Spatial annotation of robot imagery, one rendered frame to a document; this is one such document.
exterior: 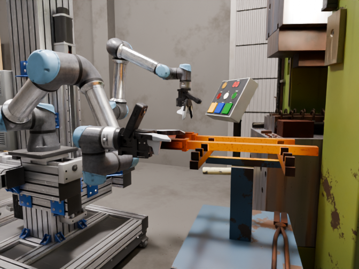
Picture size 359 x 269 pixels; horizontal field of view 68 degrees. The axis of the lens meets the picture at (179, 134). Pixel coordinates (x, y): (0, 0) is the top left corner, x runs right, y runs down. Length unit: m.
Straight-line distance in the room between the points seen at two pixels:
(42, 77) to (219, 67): 3.22
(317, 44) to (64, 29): 1.28
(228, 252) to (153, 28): 4.06
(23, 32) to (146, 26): 3.00
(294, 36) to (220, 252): 0.92
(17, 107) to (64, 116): 0.43
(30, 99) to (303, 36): 1.14
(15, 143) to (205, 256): 1.41
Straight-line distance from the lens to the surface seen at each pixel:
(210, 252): 0.76
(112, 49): 1.79
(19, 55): 1.82
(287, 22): 1.24
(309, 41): 1.31
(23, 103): 1.23
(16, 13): 1.87
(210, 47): 4.09
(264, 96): 3.82
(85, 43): 5.31
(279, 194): 1.17
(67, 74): 1.05
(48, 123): 1.43
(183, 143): 0.77
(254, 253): 0.78
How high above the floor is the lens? 1.06
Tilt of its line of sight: 7 degrees down
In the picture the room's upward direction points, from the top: straight up
